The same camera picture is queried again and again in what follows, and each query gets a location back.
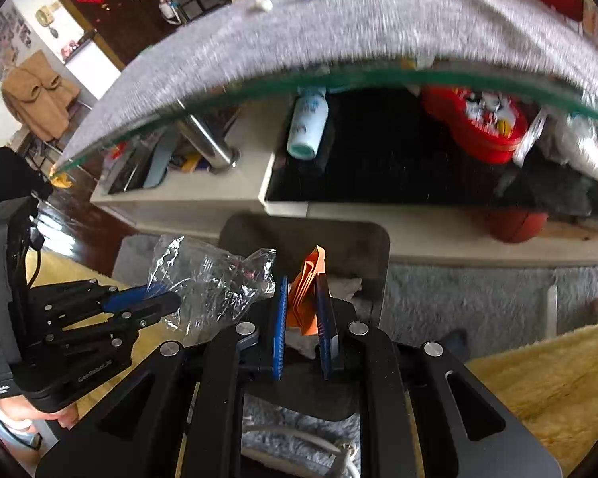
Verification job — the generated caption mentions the white table lower shelf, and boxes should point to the white table lower shelf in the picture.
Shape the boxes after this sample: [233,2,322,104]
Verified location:
[90,94,598,266]

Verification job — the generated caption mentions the brown wooden door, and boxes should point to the brown wooden door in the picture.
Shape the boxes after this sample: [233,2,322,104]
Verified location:
[42,0,230,65]

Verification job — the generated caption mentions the brown coat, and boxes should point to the brown coat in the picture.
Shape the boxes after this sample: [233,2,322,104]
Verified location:
[1,52,81,143]

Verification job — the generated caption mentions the metal table leg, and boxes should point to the metal table leg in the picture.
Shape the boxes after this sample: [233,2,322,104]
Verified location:
[179,112,240,172]

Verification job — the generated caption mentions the wall photo collage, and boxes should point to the wall photo collage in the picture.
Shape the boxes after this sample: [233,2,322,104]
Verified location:
[0,2,33,68]

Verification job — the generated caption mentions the orange paper wrapper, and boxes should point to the orange paper wrapper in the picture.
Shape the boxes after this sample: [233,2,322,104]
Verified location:
[286,245,327,337]

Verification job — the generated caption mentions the clear plastic wrapper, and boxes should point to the clear plastic wrapper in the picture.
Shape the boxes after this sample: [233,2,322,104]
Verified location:
[147,234,277,344]

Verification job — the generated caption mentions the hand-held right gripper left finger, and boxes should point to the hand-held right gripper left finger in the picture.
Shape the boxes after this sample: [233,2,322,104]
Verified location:
[36,275,288,478]

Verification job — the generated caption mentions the person's left hand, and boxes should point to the person's left hand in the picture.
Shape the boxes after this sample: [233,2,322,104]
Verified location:
[0,396,81,429]

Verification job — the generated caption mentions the white plastic bag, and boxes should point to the white plastic bag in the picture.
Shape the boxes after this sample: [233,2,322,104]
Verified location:
[513,110,598,185]

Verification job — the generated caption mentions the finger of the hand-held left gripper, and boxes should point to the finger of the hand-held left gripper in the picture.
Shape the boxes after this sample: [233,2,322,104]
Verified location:
[30,279,169,329]
[45,293,181,359]

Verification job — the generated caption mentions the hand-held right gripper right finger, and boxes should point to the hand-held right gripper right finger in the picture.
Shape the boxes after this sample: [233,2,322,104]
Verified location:
[315,274,561,478]

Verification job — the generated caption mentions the grey woven table mat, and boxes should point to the grey woven table mat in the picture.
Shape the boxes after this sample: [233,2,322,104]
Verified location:
[55,0,598,170]

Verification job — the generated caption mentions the brown basketball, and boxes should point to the brown basketball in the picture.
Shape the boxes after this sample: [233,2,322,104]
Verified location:
[483,209,549,245]

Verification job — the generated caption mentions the dark grey trash bin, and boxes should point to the dark grey trash bin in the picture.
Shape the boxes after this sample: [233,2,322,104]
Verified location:
[218,212,392,421]

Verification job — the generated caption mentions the yellow fluffy blanket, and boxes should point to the yellow fluffy blanket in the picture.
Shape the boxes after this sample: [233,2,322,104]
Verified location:
[25,249,598,478]

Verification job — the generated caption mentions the white teal bottle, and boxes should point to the white teal bottle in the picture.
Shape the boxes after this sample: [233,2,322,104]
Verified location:
[285,88,330,160]

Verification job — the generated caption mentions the red tin box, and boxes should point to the red tin box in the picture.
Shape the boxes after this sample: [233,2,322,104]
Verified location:
[421,87,531,165]

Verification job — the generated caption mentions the dark cloth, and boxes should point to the dark cloth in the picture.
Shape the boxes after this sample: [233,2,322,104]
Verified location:
[0,147,53,210]

